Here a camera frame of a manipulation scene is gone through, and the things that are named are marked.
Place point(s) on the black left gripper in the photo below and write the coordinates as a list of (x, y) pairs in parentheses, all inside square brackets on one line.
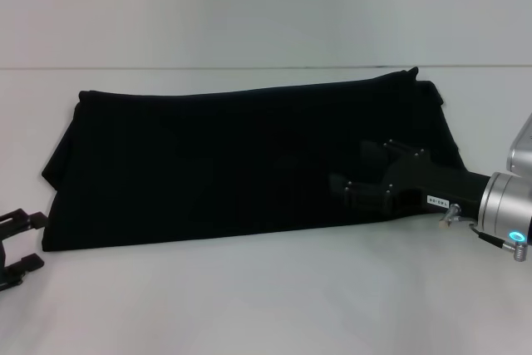
[(6, 263)]

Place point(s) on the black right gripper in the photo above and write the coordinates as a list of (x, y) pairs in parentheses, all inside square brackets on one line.
[(440, 188)]

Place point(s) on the black shirt with FREE print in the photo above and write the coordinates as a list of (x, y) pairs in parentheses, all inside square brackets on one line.
[(228, 164)]

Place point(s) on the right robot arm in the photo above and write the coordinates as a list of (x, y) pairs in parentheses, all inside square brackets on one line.
[(505, 209)]

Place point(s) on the silver plug on right gripper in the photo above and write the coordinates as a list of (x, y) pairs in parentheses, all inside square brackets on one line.
[(451, 215)]

